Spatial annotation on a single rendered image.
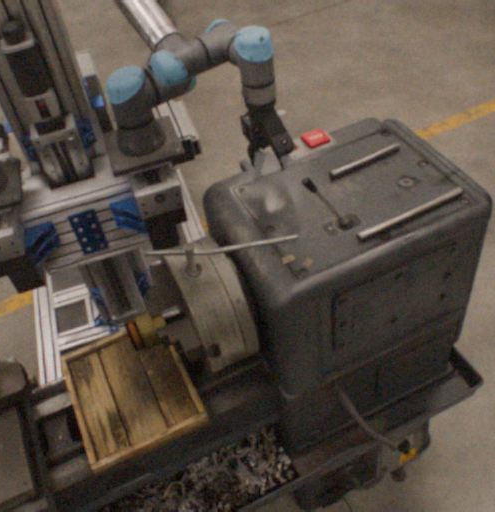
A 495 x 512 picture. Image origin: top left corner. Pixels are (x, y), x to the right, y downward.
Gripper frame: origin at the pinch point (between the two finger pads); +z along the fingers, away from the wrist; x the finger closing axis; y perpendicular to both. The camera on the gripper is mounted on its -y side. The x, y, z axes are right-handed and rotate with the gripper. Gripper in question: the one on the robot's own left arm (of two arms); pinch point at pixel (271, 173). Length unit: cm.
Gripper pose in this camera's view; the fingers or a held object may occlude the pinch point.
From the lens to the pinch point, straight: 145.6
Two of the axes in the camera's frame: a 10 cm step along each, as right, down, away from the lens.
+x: -9.0, 3.8, -2.2
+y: -4.2, -6.2, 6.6
